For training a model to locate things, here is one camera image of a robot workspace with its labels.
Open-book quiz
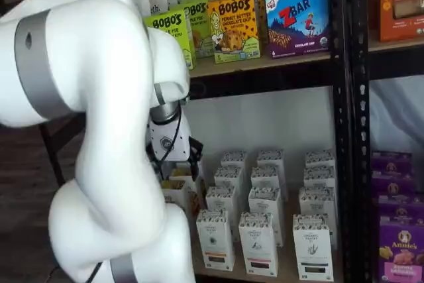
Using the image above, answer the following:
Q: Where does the white box with yellow print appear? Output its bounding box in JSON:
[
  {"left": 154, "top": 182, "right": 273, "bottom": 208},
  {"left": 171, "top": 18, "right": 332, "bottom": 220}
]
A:
[
  {"left": 168, "top": 167, "right": 199, "bottom": 184},
  {"left": 161, "top": 179, "right": 208, "bottom": 219}
]

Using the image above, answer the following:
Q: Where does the white box with yellow strip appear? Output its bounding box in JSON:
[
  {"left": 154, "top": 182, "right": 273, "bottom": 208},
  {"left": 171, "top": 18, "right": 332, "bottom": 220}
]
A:
[
  {"left": 213, "top": 166, "right": 245, "bottom": 194},
  {"left": 220, "top": 150, "right": 249, "bottom": 170},
  {"left": 195, "top": 209, "right": 237, "bottom": 272},
  {"left": 205, "top": 186, "right": 240, "bottom": 243}
]

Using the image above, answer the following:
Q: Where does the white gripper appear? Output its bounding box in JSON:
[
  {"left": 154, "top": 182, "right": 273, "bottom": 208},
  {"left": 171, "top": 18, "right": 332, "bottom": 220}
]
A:
[{"left": 144, "top": 115, "right": 205, "bottom": 181}]

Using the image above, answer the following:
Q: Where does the white box with blue strip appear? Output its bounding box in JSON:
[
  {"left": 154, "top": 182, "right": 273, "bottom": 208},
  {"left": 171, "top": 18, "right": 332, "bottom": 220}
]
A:
[
  {"left": 304, "top": 150, "right": 336, "bottom": 168},
  {"left": 298, "top": 186, "right": 338, "bottom": 251},
  {"left": 291, "top": 213, "right": 333, "bottom": 282},
  {"left": 303, "top": 166, "right": 337, "bottom": 190}
]

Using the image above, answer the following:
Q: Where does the purple Annie's box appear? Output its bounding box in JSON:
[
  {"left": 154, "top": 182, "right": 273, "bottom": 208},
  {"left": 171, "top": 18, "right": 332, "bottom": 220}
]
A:
[
  {"left": 370, "top": 150, "right": 414, "bottom": 174},
  {"left": 370, "top": 170, "right": 417, "bottom": 198},
  {"left": 378, "top": 215, "right": 424, "bottom": 283},
  {"left": 377, "top": 193, "right": 424, "bottom": 223}
]

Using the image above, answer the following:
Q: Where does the white box with pink strip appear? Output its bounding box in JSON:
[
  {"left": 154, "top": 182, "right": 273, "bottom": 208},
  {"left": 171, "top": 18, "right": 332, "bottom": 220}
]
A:
[
  {"left": 238, "top": 212, "right": 280, "bottom": 277},
  {"left": 256, "top": 149, "right": 286, "bottom": 168},
  {"left": 250, "top": 165, "right": 288, "bottom": 201},
  {"left": 247, "top": 186, "right": 286, "bottom": 248}
]

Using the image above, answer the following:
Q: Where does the blue Zbar box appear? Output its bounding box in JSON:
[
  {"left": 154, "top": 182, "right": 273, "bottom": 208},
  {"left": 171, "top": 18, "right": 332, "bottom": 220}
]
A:
[{"left": 264, "top": 0, "right": 331, "bottom": 60}]

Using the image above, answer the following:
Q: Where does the black metal shelf rack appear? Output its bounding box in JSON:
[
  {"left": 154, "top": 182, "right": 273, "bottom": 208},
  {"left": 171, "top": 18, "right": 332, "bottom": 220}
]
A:
[
  {"left": 38, "top": 0, "right": 352, "bottom": 283},
  {"left": 349, "top": 0, "right": 424, "bottom": 283}
]

